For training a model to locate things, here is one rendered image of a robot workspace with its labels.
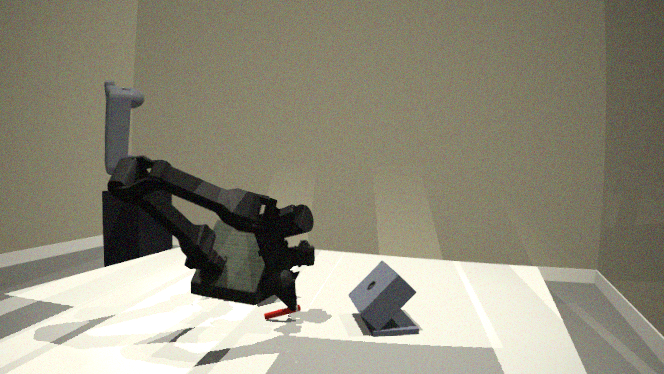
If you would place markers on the dark red peg with grey band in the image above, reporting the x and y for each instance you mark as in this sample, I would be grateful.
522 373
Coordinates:
281 312

